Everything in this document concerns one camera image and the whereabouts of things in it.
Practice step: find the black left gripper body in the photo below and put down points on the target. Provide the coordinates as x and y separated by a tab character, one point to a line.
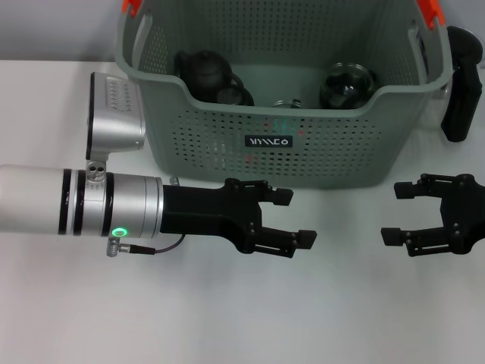
204	208

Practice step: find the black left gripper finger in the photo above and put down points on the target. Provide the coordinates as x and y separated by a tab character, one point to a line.
273	195
280	240

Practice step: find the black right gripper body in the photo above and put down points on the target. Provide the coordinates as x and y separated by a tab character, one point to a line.
466	212

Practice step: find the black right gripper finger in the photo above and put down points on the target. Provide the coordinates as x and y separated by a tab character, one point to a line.
417	189
420	239

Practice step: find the grey-green perforated storage bin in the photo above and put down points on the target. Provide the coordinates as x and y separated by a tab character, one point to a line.
322	159

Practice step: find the black curved stand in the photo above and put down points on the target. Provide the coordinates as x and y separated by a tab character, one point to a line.
460	87

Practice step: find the black clay teapot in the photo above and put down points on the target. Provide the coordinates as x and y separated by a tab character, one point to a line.
204	72

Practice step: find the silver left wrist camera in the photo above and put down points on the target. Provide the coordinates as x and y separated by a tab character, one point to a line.
113	117

